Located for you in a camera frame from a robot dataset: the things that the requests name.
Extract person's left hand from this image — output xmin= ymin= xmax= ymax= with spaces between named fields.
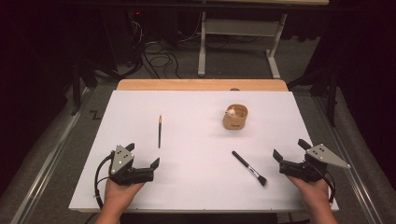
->
xmin=103 ymin=178 xmax=146 ymax=210

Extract white-framed desk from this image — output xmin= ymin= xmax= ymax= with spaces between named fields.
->
xmin=197 ymin=0 xmax=331 ymax=79

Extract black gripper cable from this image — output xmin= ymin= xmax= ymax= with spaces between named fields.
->
xmin=311 ymin=161 xmax=337 ymax=204
xmin=93 ymin=151 xmax=115 ymax=211

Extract aluminium floor rail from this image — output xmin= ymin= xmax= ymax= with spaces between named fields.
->
xmin=312 ymin=95 xmax=387 ymax=224
xmin=8 ymin=87 xmax=95 ymax=224

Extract tangle of black floor cables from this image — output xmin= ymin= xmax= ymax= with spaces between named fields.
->
xmin=127 ymin=18 xmax=185 ymax=80

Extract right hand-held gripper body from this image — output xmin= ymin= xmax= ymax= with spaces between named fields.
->
xmin=278 ymin=143 xmax=352 ymax=183

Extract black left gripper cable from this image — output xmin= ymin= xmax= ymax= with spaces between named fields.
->
xmin=93 ymin=151 xmax=115 ymax=211

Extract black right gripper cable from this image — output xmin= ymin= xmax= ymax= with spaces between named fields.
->
xmin=311 ymin=161 xmax=337 ymax=204

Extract dark equipment box red light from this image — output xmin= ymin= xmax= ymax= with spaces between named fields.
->
xmin=101 ymin=8 xmax=143 ymax=68

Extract light wooden table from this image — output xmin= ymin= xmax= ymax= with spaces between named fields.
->
xmin=78 ymin=78 xmax=290 ymax=216

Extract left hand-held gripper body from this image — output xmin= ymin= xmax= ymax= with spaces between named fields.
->
xmin=108 ymin=144 xmax=155 ymax=187

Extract black makeup brush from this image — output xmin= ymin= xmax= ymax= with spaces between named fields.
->
xmin=231 ymin=150 xmax=268 ymax=188

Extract person's right hand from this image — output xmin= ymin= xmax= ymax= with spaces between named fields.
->
xmin=286 ymin=175 xmax=332 ymax=207

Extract round wooden pen holder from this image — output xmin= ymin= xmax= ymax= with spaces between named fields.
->
xmin=222 ymin=104 xmax=249 ymax=131

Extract white table board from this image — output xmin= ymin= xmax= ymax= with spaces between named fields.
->
xmin=68 ymin=90 xmax=340 ymax=214

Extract black metal stand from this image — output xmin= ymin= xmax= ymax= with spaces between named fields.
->
xmin=68 ymin=57 xmax=98 ymax=117
xmin=287 ymin=64 xmax=341 ymax=128

